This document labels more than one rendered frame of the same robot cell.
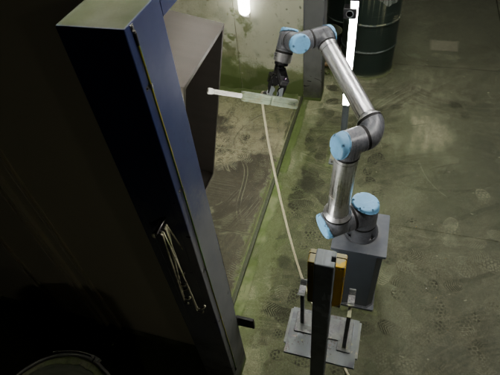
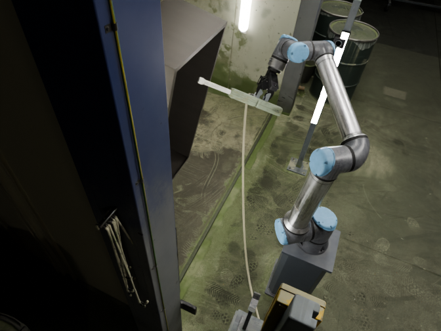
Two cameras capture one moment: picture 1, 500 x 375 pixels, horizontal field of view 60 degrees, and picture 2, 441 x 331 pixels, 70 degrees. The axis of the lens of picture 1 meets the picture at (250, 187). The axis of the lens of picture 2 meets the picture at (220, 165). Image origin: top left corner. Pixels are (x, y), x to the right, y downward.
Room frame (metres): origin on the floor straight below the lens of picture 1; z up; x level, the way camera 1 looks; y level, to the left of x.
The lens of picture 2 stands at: (0.43, 0.03, 2.35)
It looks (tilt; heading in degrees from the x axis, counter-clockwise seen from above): 46 degrees down; 358
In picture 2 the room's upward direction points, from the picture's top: 6 degrees clockwise
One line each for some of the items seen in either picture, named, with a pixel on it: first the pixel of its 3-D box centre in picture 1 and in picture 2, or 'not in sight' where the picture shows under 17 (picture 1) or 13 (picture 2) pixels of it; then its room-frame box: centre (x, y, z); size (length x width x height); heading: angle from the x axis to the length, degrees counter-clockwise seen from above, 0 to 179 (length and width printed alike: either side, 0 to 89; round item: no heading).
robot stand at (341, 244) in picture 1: (356, 261); (299, 264); (1.48, -0.61, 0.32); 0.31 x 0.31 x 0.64; 69
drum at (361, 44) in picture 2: (370, 26); (340, 64); (4.15, -1.45, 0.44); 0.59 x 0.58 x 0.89; 173
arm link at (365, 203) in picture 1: (362, 210); (319, 224); (1.48, -0.60, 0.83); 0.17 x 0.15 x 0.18; 105
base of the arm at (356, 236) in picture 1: (361, 225); (314, 236); (1.48, -0.61, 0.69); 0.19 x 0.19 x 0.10
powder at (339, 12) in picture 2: not in sight; (340, 9); (4.81, -1.44, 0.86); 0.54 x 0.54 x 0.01
